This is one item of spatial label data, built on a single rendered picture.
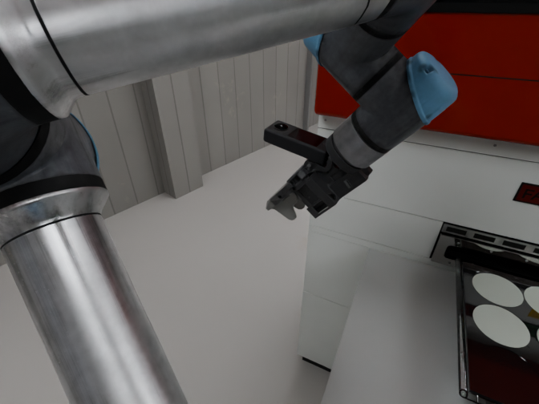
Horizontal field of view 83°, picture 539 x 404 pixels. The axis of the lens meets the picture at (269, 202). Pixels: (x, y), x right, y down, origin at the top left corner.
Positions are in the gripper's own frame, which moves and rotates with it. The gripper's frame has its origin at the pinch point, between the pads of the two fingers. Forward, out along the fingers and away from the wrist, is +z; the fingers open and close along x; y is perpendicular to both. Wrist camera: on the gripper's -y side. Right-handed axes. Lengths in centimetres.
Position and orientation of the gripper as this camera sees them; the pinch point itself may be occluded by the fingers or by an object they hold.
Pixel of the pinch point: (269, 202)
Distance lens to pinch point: 60.5
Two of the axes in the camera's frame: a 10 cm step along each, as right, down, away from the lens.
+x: 4.9, -5.0, 7.1
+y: 6.9, 7.2, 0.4
